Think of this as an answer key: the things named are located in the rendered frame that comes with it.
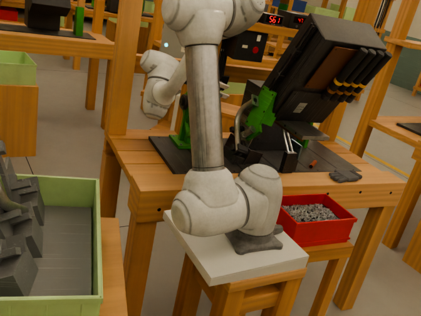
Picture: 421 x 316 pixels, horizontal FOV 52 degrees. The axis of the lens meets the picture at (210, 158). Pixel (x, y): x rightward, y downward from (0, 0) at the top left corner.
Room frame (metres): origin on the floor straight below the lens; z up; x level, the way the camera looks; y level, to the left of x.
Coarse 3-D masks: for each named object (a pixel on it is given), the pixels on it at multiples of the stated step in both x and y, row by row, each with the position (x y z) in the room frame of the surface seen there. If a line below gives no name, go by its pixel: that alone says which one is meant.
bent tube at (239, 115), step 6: (252, 96) 2.06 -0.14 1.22; (246, 102) 2.08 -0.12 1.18; (252, 102) 2.04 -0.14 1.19; (258, 102) 2.06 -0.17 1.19; (240, 108) 2.10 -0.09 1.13; (246, 108) 2.09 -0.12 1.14; (240, 114) 2.09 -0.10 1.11; (234, 120) 2.09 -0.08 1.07; (240, 120) 2.09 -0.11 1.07; (234, 126) 2.07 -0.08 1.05; (234, 132) 2.04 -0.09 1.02; (240, 132) 2.04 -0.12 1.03; (240, 138) 2.01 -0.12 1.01
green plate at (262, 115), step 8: (264, 88) 2.08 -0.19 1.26; (264, 96) 2.05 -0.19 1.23; (272, 96) 2.00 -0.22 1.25; (264, 104) 2.02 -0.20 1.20; (272, 104) 2.01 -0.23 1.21; (256, 112) 2.04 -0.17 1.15; (264, 112) 1.99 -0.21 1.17; (272, 112) 2.02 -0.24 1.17; (248, 120) 2.06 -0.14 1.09; (256, 120) 2.01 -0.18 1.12; (264, 120) 2.00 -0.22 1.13; (272, 120) 2.02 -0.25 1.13
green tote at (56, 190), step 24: (48, 192) 1.32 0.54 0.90; (72, 192) 1.35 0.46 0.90; (96, 192) 1.29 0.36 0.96; (96, 216) 1.15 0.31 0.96; (96, 240) 1.04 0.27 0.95; (96, 264) 0.95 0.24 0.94; (96, 288) 0.87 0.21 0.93; (0, 312) 0.74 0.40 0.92; (24, 312) 0.76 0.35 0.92; (48, 312) 0.77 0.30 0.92; (72, 312) 0.79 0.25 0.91; (96, 312) 0.81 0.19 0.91
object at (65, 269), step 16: (48, 208) 1.30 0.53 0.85; (64, 208) 1.32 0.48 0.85; (80, 208) 1.34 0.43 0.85; (48, 224) 1.21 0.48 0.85; (64, 224) 1.22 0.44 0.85; (80, 224) 1.25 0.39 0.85; (48, 240) 1.12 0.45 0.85; (64, 240) 1.14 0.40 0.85; (80, 240) 1.16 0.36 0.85; (48, 256) 1.05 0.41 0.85; (64, 256) 1.06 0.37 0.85; (80, 256) 1.08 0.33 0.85; (48, 272) 0.98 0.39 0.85; (64, 272) 1.00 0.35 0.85; (80, 272) 1.01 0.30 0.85; (32, 288) 0.91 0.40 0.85; (48, 288) 0.92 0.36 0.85; (64, 288) 0.93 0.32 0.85; (80, 288) 0.95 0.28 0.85
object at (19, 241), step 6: (18, 234) 0.97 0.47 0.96; (24, 234) 0.98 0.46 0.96; (6, 240) 0.96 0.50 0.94; (12, 240) 0.96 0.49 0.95; (18, 240) 0.97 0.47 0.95; (24, 240) 0.97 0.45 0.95; (6, 246) 0.95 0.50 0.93; (12, 246) 0.95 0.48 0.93; (18, 246) 0.96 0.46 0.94; (24, 246) 0.96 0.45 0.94
